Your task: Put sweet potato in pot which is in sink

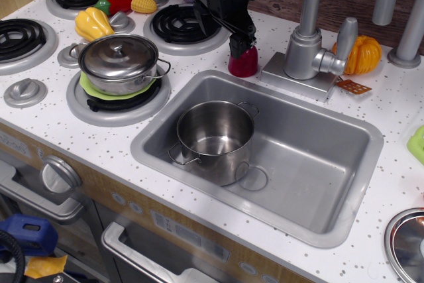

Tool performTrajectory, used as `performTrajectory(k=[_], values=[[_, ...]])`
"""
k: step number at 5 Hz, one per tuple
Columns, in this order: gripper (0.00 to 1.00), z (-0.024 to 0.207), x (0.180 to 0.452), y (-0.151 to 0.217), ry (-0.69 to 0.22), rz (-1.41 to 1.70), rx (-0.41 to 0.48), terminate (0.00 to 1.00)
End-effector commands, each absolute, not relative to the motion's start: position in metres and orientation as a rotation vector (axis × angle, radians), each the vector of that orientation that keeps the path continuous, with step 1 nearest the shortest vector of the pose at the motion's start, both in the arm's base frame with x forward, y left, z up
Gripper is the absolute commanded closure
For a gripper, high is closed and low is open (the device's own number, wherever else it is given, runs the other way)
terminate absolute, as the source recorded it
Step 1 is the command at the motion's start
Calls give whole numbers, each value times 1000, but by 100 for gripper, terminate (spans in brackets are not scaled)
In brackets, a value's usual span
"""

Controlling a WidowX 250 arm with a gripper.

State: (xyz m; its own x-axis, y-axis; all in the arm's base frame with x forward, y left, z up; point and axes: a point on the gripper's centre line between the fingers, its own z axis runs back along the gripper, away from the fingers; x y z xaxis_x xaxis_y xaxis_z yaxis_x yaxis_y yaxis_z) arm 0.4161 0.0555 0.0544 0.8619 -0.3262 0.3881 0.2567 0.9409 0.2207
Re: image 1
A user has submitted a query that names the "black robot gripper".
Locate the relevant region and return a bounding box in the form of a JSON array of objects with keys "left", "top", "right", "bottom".
[{"left": 193, "top": 0, "right": 256, "bottom": 58}]

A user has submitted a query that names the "magenta toy sweet potato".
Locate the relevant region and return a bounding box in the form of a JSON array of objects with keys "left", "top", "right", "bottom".
[{"left": 228, "top": 46, "right": 258, "bottom": 78}]

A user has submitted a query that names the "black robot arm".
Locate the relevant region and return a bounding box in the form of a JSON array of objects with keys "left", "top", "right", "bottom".
[{"left": 193, "top": 0, "right": 256, "bottom": 59}]

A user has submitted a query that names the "open steel pot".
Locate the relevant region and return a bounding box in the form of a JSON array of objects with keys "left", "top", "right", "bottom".
[{"left": 168, "top": 100, "right": 260, "bottom": 186}]

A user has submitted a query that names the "lidded steel pot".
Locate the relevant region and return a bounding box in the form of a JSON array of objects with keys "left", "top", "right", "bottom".
[{"left": 78, "top": 34, "right": 171, "bottom": 96}]

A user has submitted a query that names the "grey plastic sink basin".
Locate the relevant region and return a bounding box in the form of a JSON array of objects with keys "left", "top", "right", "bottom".
[{"left": 131, "top": 70, "right": 384, "bottom": 249}]

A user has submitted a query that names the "steel pot lid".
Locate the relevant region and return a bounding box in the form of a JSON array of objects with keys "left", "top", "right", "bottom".
[{"left": 384, "top": 207, "right": 423, "bottom": 282}]

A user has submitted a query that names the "back right stove burner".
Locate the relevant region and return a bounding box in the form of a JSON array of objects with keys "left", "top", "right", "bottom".
[{"left": 143, "top": 4, "right": 229, "bottom": 56}]

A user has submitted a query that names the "yellow toy corn piece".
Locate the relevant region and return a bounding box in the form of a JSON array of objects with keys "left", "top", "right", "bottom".
[{"left": 131, "top": 0, "right": 157, "bottom": 14}]

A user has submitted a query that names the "silver toy faucet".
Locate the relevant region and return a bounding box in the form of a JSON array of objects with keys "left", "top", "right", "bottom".
[{"left": 260, "top": 0, "right": 399, "bottom": 103}]

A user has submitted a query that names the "red toy chili pepper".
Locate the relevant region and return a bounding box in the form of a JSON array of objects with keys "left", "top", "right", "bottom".
[{"left": 94, "top": 0, "right": 132, "bottom": 16}]

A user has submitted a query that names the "front right stove burner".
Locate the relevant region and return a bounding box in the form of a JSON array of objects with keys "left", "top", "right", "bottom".
[{"left": 66, "top": 72, "right": 171, "bottom": 127}]

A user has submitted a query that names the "yellow toy bell pepper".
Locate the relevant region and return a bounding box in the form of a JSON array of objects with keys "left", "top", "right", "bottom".
[{"left": 74, "top": 7, "right": 115, "bottom": 41}]

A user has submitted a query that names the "orange toy spatula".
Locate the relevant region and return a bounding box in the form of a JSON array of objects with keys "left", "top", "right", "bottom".
[{"left": 336, "top": 80, "right": 372, "bottom": 95}]

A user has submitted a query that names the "green cloth mat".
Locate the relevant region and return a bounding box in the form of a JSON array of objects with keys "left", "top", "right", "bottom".
[{"left": 79, "top": 72, "right": 159, "bottom": 101}]

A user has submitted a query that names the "orange toy pumpkin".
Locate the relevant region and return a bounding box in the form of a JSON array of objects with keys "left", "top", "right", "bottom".
[{"left": 344, "top": 35, "right": 382, "bottom": 75}]

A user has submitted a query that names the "front left stove burner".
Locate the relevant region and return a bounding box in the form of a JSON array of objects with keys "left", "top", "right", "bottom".
[{"left": 1, "top": 19, "right": 58, "bottom": 76}]

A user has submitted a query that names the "silver oven dial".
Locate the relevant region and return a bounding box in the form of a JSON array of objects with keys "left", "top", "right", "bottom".
[{"left": 39, "top": 155, "right": 82, "bottom": 194}]

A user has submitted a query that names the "green plastic toy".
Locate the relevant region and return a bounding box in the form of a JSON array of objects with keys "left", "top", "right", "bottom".
[{"left": 407, "top": 126, "right": 424, "bottom": 164}]

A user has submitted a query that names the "blue clamp tool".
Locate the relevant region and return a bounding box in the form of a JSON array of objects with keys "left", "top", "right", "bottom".
[{"left": 1, "top": 214, "right": 58, "bottom": 256}]

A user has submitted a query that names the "yellow tape piece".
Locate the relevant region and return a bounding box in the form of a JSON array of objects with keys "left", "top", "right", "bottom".
[{"left": 25, "top": 255, "right": 68, "bottom": 279}]

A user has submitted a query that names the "grey vertical post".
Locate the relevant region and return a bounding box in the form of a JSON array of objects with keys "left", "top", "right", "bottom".
[{"left": 388, "top": 0, "right": 423, "bottom": 69}]

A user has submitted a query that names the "grey dishwasher door handle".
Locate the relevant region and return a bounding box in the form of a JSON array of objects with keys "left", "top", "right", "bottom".
[{"left": 101, "top": 222, "right": 216, "bottom": 282}]

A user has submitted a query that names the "grey oven door handle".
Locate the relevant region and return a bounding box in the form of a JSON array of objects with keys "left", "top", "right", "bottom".
[{"left": 1, "top": 161, "right": 85, "bottom": 225}]

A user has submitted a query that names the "black cable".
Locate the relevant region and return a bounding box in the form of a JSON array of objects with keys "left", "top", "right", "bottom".
[{"left": 0, "top": 229, "right": 27, "bottom": 283}]

